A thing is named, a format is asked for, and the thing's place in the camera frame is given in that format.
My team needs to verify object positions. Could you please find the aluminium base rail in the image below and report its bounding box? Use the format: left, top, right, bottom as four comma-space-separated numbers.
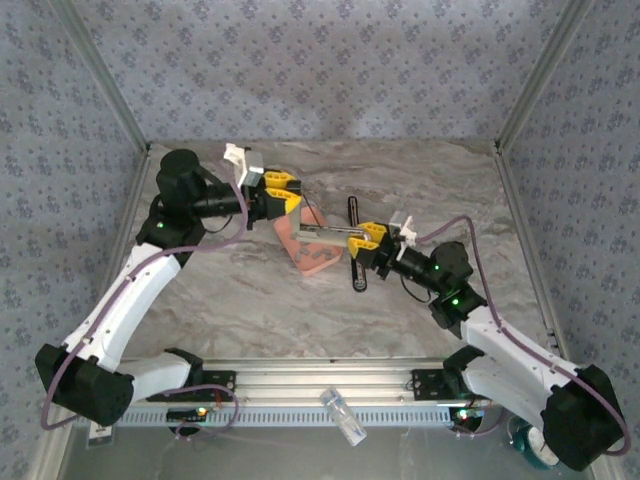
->
117, 355, 501, 407

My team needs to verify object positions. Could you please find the aluminium table side rail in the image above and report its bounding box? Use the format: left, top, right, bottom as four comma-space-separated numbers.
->
492, 142, 569, 364
99, 144, 154, 301

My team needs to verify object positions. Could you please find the pink plastic tray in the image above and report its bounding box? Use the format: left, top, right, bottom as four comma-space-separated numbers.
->
272, 207, 345, 278

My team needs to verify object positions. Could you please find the aluminium frame post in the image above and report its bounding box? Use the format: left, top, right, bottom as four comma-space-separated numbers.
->
49, 0, 152, 154
494, 0, 599, 151

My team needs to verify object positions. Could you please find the green alarm clock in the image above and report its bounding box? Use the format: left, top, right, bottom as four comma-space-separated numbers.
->
507, 417, 561, 470

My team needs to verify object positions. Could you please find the clear plastic bottle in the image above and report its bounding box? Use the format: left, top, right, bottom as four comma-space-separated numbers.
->
319, 384, 369, 446

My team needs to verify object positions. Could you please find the small circuit board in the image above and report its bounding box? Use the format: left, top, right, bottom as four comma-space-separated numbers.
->
166, 407, 209, 422
449, 407, 486, 424

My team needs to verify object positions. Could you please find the grey slotted cable duct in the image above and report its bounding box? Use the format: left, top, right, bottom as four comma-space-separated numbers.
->
114, 404, 494, 430

